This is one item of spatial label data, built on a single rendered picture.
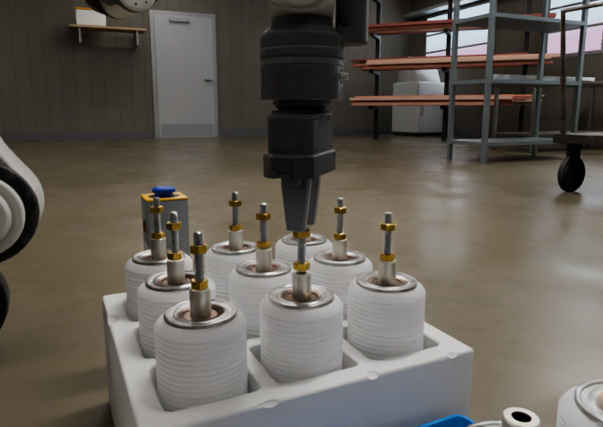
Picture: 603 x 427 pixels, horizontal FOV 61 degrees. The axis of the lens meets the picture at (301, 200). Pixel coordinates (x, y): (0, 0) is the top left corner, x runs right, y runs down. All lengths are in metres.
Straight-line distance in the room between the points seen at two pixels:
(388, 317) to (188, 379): 0.24
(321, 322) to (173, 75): 9.06
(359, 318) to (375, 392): 0.09
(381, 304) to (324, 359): 0.09
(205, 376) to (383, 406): 0.21
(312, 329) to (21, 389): 0.60
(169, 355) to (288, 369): 0.13
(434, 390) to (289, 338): 0.19
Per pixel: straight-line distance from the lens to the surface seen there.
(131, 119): 9.47
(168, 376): 0.55
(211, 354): 0.53
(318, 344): 0.57
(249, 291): 0.67
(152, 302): 0.64
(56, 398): 0.98
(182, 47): 9.62
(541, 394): 0.99
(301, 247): 0.58
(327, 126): 0.57
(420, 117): 9.83
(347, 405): 0.59
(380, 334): 0.63
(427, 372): 0.64
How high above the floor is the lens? 0.46
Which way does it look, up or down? 10 degrees down
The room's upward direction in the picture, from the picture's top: straight up
